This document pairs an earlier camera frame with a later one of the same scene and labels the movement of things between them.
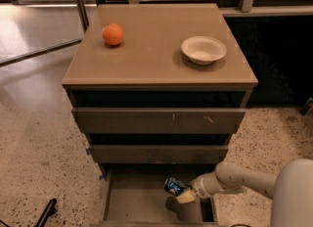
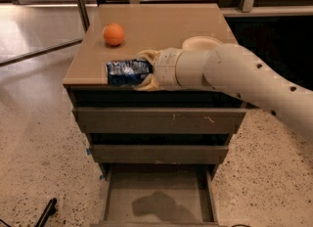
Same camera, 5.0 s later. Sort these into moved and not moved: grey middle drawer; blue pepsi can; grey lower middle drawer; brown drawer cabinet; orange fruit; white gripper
Moved: white gripper; blue pepsi can
Not moved: orange fruit; grey lower middle drawer; brown drawer cabinet; grey middle drawer
